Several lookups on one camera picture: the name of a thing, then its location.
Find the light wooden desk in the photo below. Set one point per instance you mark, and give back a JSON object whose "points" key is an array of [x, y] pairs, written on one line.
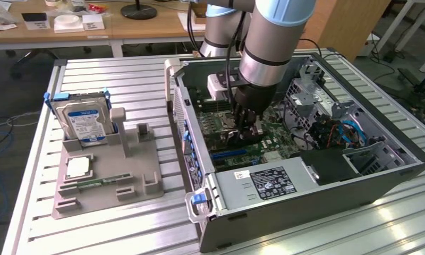
{"points": [[7, 37], [145, 29]]}

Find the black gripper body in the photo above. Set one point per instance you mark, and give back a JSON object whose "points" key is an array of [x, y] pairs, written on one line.
{"points": [[255, 98]]}

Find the hard disk with blue carrier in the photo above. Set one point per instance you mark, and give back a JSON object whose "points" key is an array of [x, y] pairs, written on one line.
{"points": [[81, 122]]}

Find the small beige tape roll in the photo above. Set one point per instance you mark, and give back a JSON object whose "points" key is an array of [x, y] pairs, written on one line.
{"points": [[52, 2]]}

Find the flat white box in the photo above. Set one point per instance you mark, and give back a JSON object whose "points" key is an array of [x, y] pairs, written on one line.
{"points": [[68, 28]]}

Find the black and white box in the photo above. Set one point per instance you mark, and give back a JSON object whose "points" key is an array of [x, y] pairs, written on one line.
{"points": [[35, 21]]}

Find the silver CPU socket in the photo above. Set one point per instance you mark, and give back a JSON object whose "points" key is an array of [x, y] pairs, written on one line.
{"points": [[224, 120]]}

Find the green RAM stick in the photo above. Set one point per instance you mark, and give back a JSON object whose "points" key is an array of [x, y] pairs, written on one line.
{"points": [[99, 182]]}

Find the black floor stand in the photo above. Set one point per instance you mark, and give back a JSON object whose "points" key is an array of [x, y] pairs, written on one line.
{"points": [[407, 75]]}

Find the black plastic shroud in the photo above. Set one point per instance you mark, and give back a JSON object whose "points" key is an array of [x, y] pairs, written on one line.
{"points": [[329, 167]]}

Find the white paper stack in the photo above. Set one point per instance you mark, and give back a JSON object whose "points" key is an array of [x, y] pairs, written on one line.
{"points": [[192, 24]]}

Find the wooden cabinet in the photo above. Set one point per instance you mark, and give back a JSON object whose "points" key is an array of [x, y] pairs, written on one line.
{"points": [[347, 26]]}

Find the black chair base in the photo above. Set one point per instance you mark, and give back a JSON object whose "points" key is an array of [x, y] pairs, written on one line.
{"points": [[24, 58]]}

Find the green motherboard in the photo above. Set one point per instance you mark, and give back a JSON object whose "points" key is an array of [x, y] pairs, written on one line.
{"points": [[276, 132]]}

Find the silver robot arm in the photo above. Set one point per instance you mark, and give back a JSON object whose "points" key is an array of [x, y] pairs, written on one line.
{"points": [[269, 40]]}

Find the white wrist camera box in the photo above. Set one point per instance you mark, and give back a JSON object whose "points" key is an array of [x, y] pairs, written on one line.
{"points": [[217, 87]]}

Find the red packet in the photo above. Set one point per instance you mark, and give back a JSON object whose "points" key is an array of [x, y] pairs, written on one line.
{"points": [[95, 8]]}

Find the white desk frame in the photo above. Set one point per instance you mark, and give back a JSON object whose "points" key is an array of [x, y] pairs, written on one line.
{"points": [[409, 26]]}

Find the silver metal disk bay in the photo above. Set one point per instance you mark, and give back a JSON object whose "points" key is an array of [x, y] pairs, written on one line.
{"points": [[304, 99]]}

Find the blue case latch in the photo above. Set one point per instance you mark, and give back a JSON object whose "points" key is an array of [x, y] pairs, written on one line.
{"points": [[197, 199]]}

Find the silver CPU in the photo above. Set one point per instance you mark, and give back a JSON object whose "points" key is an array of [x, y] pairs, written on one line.
{"points": [[79, 168]]}

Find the white paper card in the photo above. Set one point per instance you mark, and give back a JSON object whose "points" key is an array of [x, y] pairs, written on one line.
{"points": [[3, 27]]}

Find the grey open PC case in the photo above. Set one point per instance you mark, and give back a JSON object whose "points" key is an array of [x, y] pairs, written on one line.
{"points": [[304, 212]]}

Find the green GPU with black fan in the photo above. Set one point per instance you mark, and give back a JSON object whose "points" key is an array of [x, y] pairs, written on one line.
{"points": [[249, 138]]}

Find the silver drive bracket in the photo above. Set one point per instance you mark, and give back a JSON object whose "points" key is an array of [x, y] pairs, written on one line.
{"points": [[372, 159]]}

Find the grey power supply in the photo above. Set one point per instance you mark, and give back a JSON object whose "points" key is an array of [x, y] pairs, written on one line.
{"points": [[269, 183]]}

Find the silver chipset heat sink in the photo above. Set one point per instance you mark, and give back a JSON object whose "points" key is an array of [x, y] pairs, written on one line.
{"points": [[273, 156]]}

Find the white labelled box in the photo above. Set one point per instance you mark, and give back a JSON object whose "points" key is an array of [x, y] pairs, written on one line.
{"points": [[93, 22]]}

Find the black RAM slot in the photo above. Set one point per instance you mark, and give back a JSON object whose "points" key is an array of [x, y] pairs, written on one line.
{"points": [[216, 108], [216, 104]]}

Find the clear plastic bag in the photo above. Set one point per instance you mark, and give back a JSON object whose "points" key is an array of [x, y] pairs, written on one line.
{"points": [[0, 13]]}

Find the grey parts rack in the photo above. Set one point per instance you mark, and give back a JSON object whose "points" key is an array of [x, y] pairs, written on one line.
{"points": [[103, 196]]}

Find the black round lamp base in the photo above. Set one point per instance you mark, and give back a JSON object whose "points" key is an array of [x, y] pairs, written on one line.
{"points": [[139, 12]]}

